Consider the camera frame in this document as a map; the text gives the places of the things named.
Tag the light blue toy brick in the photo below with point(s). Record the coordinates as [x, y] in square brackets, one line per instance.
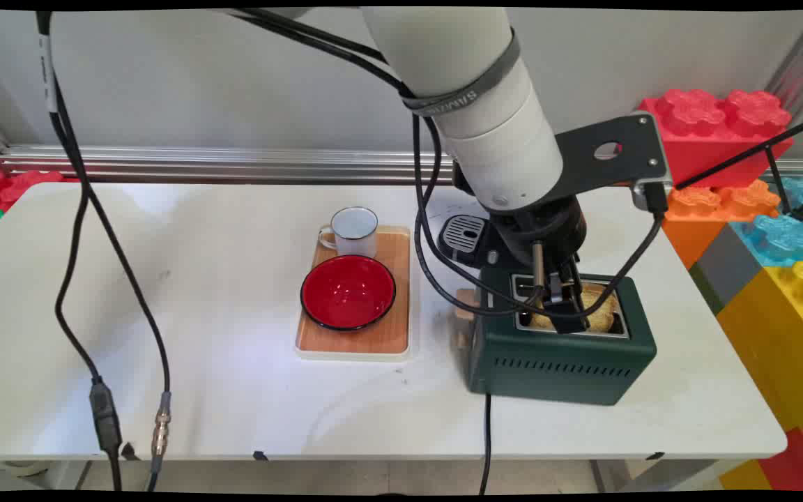
[785, 233]

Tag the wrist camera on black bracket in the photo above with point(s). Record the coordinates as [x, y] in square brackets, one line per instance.
[603, 171]

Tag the toasted bread slice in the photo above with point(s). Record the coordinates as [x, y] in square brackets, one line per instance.
[603, 314]

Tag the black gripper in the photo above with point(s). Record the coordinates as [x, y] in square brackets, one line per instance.
[541, 226]

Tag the orange toy brick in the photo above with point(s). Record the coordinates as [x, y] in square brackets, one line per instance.
[712, 202]

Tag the grey toy brick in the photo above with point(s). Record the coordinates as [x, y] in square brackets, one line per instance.
[729, 261]

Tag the yellow toy brick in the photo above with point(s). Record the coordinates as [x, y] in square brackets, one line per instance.
[781, 328]

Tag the dark green toaster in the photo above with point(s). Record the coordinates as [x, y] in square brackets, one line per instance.
[555, 366]

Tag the small red toy brick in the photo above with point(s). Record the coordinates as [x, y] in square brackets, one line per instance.
[14, 187]

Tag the red bowl with black rim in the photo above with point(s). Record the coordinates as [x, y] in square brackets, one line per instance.
[348, 291]

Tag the wooden toaster lever knob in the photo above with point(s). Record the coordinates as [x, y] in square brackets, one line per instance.
[466, 305]

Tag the white enamel mug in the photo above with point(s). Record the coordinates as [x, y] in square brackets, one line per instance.
[355, 230]

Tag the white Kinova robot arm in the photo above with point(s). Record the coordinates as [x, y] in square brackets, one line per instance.
[457, 77]

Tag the black tripod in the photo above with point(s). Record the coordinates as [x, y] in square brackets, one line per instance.
[785, 174]

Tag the wooden serving tray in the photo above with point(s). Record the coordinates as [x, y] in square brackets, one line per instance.
[391, 293]

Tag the black capsule coffee machine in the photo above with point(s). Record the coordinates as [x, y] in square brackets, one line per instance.
[464, 236]

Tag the large red toy brick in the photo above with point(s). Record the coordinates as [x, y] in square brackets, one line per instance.
[705, 136]

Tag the horizontal aluminium rail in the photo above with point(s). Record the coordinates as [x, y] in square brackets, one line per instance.
[234, 164]

